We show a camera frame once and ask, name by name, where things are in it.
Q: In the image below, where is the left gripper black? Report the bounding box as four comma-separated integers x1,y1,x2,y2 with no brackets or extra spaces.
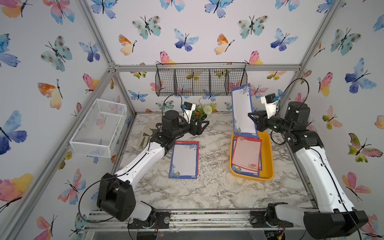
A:
171,116,209,140

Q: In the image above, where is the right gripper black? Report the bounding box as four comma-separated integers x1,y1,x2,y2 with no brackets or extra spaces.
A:
250,111,296,139

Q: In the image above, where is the blue floral stationery paper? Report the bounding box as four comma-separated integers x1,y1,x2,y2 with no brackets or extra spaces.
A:
232,84,259,138
169,141,200,180

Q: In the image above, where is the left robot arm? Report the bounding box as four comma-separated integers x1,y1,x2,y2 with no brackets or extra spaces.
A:
97,110,210,228

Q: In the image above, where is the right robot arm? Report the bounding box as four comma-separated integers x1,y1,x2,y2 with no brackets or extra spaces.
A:
248,102,369,240

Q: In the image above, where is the blue stationery paper stack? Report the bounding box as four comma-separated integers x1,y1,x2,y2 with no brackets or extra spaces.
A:
230,137,262,178

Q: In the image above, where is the yellow storage tray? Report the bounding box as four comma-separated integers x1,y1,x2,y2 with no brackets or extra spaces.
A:
230,132,275,182

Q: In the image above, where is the potted flower plant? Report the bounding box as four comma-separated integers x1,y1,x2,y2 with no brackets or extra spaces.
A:
192,104,217,121

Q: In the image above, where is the beige work glove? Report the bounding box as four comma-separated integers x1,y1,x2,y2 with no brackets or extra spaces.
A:
137,123,158,149

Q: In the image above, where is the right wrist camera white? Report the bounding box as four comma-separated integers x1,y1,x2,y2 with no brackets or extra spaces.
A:
260,93,278,119

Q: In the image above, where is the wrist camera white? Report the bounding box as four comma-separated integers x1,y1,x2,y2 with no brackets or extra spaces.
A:
182,102,197,124
260,93,278,119

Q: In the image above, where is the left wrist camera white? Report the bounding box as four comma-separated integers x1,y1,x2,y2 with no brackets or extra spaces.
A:
182,102,197,124

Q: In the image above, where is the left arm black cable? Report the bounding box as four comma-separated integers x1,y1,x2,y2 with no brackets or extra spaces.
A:
77,92,184,224

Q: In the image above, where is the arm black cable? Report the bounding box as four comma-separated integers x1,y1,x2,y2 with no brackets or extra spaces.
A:
77,92,184,224
269,77,364,240

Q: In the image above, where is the black wire wall basket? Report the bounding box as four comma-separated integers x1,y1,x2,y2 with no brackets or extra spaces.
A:
154,63,248,98

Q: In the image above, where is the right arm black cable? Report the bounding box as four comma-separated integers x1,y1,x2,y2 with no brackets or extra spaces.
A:
269,77,364,240

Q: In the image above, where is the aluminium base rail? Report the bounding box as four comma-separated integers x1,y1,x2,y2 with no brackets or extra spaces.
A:
85,209,303,232

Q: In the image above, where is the white mesh wall basket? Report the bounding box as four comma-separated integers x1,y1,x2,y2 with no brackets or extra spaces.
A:
70,99,127,158

